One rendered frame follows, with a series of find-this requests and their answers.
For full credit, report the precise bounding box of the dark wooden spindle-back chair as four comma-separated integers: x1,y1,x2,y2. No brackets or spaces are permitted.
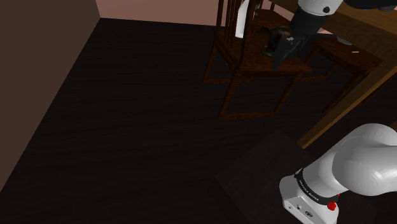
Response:
203,0,313,120

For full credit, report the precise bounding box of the brown wooden table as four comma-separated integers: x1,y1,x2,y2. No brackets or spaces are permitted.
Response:
268,0,397,150

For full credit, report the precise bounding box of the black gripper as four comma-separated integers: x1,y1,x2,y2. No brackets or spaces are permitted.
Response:
271,6,328,71

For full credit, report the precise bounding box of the white bottle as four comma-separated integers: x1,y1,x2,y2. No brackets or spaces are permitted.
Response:
235,0,250,39

